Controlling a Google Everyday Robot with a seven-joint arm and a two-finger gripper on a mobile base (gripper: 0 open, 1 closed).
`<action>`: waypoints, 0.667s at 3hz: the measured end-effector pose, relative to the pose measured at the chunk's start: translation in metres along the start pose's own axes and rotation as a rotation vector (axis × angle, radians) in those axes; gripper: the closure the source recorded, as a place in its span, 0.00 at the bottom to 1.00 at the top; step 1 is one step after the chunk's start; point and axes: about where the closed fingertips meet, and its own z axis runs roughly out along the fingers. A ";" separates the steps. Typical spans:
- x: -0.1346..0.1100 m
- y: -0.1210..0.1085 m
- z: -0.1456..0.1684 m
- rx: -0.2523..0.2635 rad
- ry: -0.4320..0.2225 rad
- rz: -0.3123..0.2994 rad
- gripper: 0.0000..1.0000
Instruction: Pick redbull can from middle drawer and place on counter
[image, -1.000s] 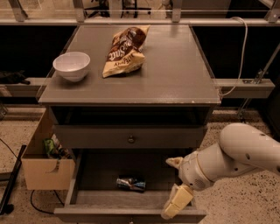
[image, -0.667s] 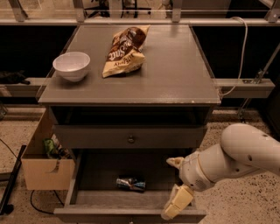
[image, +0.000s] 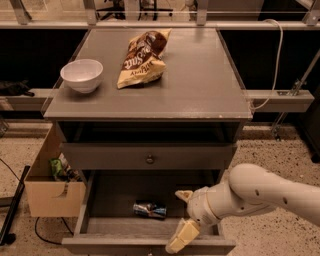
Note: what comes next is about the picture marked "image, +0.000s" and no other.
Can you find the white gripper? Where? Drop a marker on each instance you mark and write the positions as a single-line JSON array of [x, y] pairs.
[[197, 204]]

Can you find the blue silver redbull can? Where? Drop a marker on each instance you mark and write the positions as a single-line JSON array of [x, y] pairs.
[[150, 210]]

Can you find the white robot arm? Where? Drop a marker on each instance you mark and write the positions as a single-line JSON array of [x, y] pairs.
[[249, 190]]

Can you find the open grey middle drawer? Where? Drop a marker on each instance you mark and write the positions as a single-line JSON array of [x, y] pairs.
[[108, 226]]

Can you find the round metal drawer knob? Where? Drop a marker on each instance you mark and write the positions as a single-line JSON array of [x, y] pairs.
[[150, 159]]

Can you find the grey wooden drawer cabinet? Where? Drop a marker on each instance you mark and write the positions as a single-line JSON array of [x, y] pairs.
[[197, 100]]

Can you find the closed grey top drawer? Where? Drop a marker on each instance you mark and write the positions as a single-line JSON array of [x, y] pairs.
[[122, 156]]

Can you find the green snack packet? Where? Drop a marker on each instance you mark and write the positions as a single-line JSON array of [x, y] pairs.
[[56, 167]]

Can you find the cardboard box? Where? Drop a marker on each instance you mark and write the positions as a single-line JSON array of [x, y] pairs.
[[46, 196]]

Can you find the brown yellow chip bag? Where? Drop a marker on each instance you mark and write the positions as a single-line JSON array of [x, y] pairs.
[[143, 62]]

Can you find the black flat bar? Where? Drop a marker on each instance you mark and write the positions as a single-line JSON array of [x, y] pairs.
[[12, 203]]

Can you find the white ceramic bowl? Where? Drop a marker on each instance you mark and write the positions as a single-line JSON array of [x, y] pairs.
[[83, 75]]

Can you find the black object on rail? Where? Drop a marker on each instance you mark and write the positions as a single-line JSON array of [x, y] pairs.
[[15, 88]]

